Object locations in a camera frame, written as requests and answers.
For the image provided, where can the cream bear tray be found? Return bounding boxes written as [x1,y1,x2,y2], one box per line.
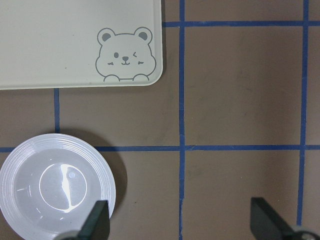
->
[0,0,164,90]

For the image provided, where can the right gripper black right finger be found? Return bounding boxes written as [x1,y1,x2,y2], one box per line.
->
[250,197,294,240]

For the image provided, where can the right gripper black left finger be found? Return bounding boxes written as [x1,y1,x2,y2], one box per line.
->
[77,200,110,240]

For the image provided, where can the white round plate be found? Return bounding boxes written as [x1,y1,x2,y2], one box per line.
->
[0,133,116,240]

